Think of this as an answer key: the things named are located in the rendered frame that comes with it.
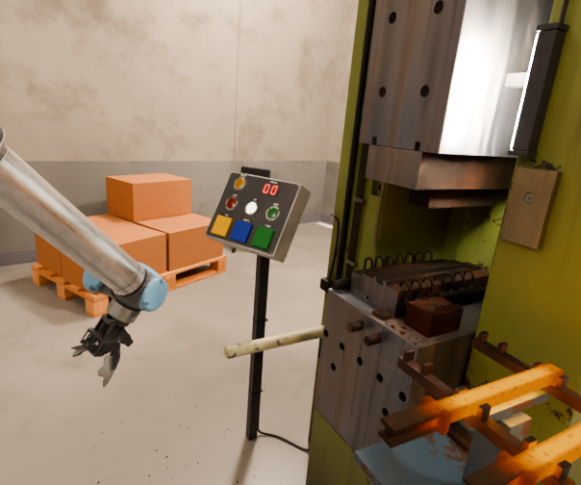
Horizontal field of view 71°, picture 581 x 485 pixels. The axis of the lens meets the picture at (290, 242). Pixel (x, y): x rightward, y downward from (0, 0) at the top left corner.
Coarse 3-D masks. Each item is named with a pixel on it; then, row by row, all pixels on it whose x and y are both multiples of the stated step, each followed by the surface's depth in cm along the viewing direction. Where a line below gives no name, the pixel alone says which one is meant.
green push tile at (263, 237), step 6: (258, 228) 146; (264, 228) 145; (258, 234) 145; (264, 234) 144; (270, 234) 142; (252, 240) 145; (258, 240) 144; (264, 240) 143; (270, 240) 142; (258, 246) 144; (264, 246) 142
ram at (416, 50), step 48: (384, 0) 107; (432, 0) 94; (480, 0) 88; (528, 0) 96; (384, 48) 108; (432, 48) 95; (480, 48) 92; (528, 48) 101; (384, 96) 110; (432, 96) 96; (480, 96) 97; (384, 144) 111; (432, 144) 97; (480, 144) 102
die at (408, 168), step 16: (368, 160) 117; (384, 160) 111; (400, 160) 106; (416, 160) 102; (432, 160) 102; (448, 160) 105; (464, 160) 108; (480, 160) 111; (496, 160) 115; (512, 160) 118; (368, 176) 117; (384, 176) 112; (400, 176) 107; (416, 176) 102; (432, 176) 104; (448, 176) 107; (464, 176) 110; (480, 176) 113; (496, 176) 117; (512, 176) 121
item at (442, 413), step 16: (544, 368) 75; (496, 384) 68; (512, 384) 69; (528, 384) 69; (544, 384) 72; (432, 400) 62; (448, 400) 63; (464, 400) 63; (480, 400) 64; (496, 400) 66; (400, 416) 58; (416, 416) 59; (432, 416) 59; (448, 416) 59; (464, 416) 63; (384, 432) 57; (400, 432) 58; (416, 432) 59
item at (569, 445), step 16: (560, 432) 58; (576, 432) 59; (544, 448) 55; (560, 448) 55; (576, 448) 55; (496, 464) 50; (512, 464) 50; (528, 464) 52; (544, 464) 52; (464, 480) 48; (480, 480) 48; (496, 480) 48; (512, 480) 48; (528, 480) 49
